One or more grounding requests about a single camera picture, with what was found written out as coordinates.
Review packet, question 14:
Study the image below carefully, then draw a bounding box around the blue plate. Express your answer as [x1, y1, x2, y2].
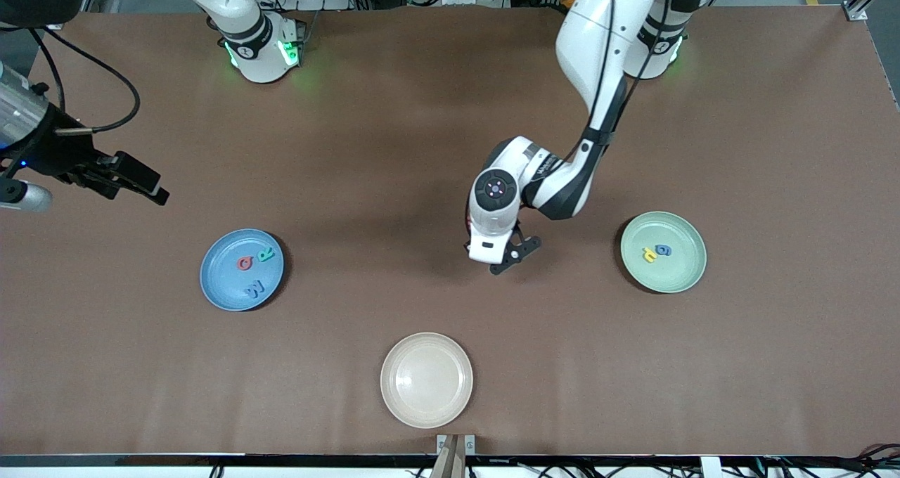
[200, 228, 285, 312]

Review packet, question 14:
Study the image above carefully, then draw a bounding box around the beige plate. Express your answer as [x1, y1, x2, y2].
[380, 332, 474, 429]

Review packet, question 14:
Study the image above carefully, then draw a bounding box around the green plate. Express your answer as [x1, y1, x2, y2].
[620, 211, 707, 294]

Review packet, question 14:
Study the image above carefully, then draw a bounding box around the brown table cover sheet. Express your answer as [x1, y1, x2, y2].
[0, 7, 900, 458]

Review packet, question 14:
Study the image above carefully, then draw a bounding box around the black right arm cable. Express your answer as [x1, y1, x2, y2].
[32, 27, 141, 134]

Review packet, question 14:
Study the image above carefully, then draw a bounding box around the metal table edge bracket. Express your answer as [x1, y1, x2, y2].
[437, 434, 476, 458]

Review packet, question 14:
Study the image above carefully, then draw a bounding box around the black floor cable bundle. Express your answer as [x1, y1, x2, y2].
[766, 441, 900, 478]

